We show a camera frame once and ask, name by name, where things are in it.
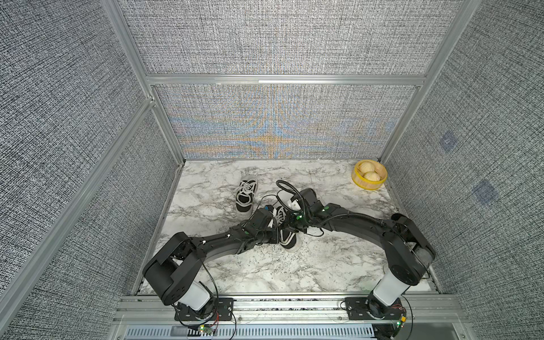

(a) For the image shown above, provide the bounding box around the black canvas sneaker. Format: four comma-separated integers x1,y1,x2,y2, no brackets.
273,203,298,251
235,178,258,213

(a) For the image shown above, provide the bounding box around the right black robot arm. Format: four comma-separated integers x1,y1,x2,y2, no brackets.
286,188,436,307

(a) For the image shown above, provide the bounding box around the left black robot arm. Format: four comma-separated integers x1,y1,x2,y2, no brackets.
143,207,279,318

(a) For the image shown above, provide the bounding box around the yellow bamboo steamer basket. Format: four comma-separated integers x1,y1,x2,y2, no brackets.
351,160,388,191

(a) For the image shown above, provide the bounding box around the lower beige bun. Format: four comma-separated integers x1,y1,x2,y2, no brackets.
364,171,381,182

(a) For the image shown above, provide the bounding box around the beige bun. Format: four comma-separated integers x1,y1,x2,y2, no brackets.
364,171,381,182
358,161,375,175

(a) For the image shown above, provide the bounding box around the upper beige bun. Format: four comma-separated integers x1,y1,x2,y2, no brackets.
358,161,375,175

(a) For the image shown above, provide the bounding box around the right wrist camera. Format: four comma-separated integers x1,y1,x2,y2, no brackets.
287,199,301,211

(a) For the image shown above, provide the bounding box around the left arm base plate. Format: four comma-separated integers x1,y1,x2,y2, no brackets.
174,297,234,323

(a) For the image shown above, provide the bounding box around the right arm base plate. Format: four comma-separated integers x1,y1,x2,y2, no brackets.
344,297,407,321

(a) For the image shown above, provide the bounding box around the white slotted cable duct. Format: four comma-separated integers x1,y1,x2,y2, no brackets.
121,324,377,339

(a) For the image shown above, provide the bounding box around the aluminium front rail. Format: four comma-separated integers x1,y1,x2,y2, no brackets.
113,292,468,325

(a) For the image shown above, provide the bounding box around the aluminium enclosure frame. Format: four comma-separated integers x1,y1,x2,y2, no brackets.
1,1,481,332

